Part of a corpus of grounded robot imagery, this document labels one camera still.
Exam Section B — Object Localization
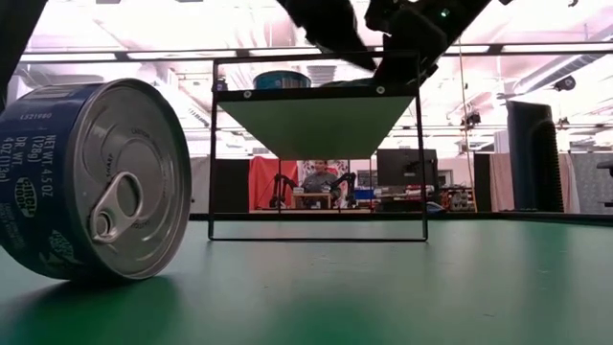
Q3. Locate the wooden shelf black metal frame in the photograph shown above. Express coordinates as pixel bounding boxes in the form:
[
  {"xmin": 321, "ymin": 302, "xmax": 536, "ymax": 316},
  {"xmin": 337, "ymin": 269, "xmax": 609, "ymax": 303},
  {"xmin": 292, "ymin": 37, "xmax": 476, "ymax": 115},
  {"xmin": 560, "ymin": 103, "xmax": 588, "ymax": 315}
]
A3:
[{"xmin": 208, "ymin": 50, "xmax": 429, "ymax": 242}]

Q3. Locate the black ceiling spotlight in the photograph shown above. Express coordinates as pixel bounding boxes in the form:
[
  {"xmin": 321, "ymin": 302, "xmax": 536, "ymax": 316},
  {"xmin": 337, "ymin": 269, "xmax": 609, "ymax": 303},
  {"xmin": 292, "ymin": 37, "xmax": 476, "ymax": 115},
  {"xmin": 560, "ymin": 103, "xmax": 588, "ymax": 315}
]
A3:
[{"xmin": 553, "ymin": 75, "xmax": 578, "ymax": 92}]

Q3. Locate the red curtain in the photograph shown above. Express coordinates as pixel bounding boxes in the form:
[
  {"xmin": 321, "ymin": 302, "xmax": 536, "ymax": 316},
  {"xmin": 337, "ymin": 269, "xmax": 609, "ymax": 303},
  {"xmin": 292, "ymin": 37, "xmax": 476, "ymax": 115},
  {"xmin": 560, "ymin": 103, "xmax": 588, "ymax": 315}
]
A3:
[{"xmin": 248, "ymin": 156, "xmax": 299, "ymax": 211}]

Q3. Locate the person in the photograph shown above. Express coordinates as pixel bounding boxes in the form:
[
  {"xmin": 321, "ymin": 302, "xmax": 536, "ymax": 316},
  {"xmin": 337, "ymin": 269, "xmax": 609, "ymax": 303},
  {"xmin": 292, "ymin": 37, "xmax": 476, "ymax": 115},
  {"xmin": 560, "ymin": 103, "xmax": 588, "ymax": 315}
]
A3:
[{"xmin": 301, "ymin": 160, "xmax": 342, "ymax": 210}]

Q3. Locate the floral cloth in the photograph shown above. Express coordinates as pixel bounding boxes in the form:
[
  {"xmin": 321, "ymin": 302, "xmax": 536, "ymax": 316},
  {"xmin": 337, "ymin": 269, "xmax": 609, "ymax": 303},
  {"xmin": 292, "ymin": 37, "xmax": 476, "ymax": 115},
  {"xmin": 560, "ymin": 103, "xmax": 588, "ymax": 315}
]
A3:
[{"xmin": 297, "ymin": 159, "xmax": 350, "ymax": 186}]

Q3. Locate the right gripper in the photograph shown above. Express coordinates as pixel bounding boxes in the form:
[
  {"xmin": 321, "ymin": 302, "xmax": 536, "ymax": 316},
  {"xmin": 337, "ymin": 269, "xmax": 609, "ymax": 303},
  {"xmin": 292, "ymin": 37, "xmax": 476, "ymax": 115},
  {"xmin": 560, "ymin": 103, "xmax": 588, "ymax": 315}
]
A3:
[{"xmin": 363, "ymin": 0, "xmax": 494, "ymax": 86}]

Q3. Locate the black narrow panel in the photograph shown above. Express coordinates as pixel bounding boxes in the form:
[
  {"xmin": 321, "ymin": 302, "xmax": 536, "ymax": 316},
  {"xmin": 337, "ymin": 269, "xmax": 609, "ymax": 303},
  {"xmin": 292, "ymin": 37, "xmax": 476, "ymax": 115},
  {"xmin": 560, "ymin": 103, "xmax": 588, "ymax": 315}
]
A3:
[{"xmin": 473, "ymin": 152, "xmax": 492, "ymax": 213}]

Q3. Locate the white curtain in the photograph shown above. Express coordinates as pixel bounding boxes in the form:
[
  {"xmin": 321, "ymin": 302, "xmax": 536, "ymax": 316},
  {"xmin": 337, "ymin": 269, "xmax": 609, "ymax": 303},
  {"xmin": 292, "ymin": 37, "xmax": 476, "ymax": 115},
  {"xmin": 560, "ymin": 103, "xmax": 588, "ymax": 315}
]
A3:
[{"xmin": 190, "ymin": 156, "xmax": 212, "ymax": 214}]

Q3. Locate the green table mat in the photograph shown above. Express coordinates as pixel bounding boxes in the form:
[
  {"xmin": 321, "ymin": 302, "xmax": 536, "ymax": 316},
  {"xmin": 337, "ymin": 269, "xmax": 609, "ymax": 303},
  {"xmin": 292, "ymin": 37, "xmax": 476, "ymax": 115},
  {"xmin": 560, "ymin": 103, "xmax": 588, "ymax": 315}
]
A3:
[{"xmin": 0, "ymin": 218, "xmax": 613, "ymax": 345}]

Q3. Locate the beige curtain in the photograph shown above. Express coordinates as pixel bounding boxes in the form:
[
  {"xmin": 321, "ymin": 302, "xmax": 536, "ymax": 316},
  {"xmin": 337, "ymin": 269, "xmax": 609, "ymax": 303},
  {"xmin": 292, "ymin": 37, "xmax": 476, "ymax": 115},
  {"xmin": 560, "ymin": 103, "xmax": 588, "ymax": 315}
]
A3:
[{"xmin": 488, "ymin": 152, "xmax": 580, "ymax": 214}]

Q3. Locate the small wooden table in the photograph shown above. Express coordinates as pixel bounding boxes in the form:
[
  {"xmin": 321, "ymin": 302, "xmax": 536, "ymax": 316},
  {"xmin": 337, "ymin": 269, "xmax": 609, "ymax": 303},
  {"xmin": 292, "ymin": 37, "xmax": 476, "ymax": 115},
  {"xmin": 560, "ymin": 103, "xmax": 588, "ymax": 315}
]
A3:
[{"xmin": 291, "ymin": 192, "xmax": 331, "ymax": 210}]

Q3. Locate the black chair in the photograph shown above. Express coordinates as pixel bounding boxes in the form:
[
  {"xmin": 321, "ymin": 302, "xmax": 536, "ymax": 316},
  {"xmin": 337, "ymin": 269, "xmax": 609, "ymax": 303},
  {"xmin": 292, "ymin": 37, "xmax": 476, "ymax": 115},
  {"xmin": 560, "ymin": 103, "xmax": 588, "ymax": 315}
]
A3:
[{"xmin": 596, "ymin": 160, "xmax": 613, "ymax": 208}]

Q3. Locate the black corrugated column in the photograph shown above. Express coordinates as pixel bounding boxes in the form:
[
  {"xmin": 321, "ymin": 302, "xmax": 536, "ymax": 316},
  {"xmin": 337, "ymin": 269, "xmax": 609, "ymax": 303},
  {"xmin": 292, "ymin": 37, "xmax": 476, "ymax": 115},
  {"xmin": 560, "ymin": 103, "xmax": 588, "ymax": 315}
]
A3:
[{"xmin": 506, "ymin": 100, "xmax": 564, "ymax": 214}]

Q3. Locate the blue seafood can silver lid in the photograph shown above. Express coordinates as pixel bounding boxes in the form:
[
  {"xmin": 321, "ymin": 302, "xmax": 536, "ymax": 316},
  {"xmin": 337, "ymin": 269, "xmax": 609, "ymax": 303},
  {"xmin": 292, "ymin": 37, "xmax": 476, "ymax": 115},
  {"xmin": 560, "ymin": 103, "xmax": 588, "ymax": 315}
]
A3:
[{"xmin": 252, "ymin": 70, "xmax": 312, "ymax": 90}]

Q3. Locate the grey patterned partition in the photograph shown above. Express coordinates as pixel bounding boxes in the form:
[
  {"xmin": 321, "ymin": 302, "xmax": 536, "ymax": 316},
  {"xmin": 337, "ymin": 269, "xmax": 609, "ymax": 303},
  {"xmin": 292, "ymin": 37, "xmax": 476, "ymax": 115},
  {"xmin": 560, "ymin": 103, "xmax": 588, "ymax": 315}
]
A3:
[{"xmin": 569, "ymin": 151, "xmax": 613, "ymax": 215}]

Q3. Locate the black wall panel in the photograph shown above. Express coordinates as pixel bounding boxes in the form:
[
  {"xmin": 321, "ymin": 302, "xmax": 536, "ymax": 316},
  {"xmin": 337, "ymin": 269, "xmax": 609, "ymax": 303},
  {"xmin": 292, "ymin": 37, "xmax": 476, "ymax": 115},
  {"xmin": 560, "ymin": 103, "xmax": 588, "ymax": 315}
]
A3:
[{"xmin": 214, "ymin": 158, "xmax": 250, "ymax": 214}]

